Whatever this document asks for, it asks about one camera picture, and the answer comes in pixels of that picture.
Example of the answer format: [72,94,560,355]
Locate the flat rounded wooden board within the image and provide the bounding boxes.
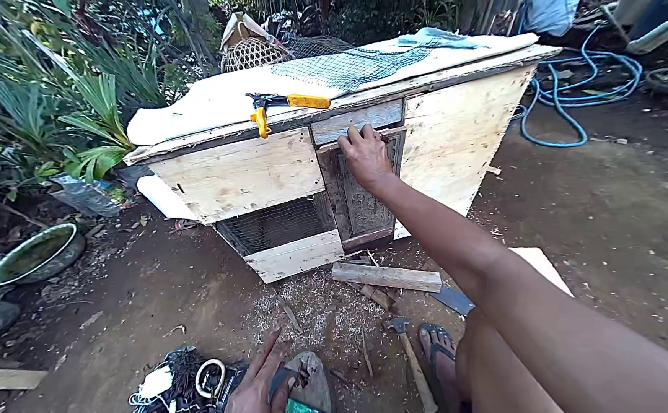
[284,351,333,413]

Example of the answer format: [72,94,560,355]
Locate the short brown wood piece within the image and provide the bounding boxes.
[348,281,396,313]

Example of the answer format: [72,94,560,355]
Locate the clear plastic bag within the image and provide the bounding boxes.
[49,173,124,219]

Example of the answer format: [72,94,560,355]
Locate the claw hammer with wooden handle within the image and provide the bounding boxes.
[385,317,439,413]

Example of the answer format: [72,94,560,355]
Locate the thick weathered wood block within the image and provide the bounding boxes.
[332,262,443,294]

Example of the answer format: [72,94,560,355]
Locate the green leafy plants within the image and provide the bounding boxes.
[0,0,226,202]

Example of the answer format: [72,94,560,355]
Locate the blue hose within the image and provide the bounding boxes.
[510,25,644,149]

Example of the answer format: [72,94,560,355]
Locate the carved wooden door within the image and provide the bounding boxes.
[317,126,407,251]

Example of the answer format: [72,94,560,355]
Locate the woven bamboo basket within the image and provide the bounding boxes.
[220,37,293,73]

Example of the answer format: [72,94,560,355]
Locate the pliers with yellow handles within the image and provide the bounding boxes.
[246,92,331,140]

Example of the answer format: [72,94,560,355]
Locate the thin brown stick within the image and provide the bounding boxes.
[361,329,374,378]

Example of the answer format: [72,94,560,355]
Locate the person's right hand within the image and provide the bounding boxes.
[337,124,395,192]

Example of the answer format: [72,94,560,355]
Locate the person's legs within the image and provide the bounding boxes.
[419,307,565,413]

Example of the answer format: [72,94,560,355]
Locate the white sack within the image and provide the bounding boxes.
[522,0,580,37]

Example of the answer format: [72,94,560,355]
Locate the cream ring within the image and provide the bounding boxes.
[194,358,227,399]

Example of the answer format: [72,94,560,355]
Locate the pale wooden plank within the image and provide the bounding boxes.
[0,367,49,391]

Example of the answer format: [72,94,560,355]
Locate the pale plywood piece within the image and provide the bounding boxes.
[508,247,575,298]

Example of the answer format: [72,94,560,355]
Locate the wooden plywood cage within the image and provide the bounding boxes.
[123,44,563,285]

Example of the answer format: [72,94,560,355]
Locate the dark grey flat sheet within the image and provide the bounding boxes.
[429,286,476,317]

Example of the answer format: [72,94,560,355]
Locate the pile of black cords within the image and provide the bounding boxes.
[129,345,249,413]

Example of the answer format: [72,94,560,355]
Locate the person's left hand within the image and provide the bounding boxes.
[224,326,299,413]

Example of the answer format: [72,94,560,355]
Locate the blue green netting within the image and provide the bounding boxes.
[270,38,435,93]

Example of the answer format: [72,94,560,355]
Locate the person's right forearm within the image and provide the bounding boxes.
[372,172,668,413]

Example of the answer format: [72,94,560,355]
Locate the round metal basin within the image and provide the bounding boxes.
[0,223,87,288]

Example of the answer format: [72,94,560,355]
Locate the thin wood strip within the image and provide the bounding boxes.
[277,294,304,335]

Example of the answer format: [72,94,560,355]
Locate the flip-flop sandal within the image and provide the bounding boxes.
[419,322,458,368]

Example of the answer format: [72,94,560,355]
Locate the white rolled sheet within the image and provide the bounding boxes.
[137,174,199,221]

